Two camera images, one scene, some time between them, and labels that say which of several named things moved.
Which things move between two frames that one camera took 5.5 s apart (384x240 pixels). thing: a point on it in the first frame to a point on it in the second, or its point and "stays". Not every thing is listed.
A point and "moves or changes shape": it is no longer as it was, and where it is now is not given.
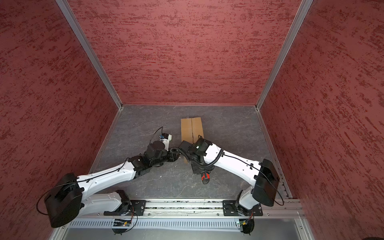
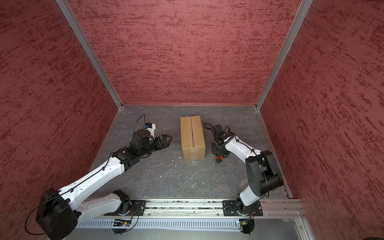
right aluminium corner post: (305, 6) stays
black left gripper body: (170, 156) to (153, 145)
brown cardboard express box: (191, 129) stays
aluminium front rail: (207, 209) stays
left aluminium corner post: (69, 14) stays
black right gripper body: (203, 167) to (219, 150)
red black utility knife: (205, 177) moves or changes shape
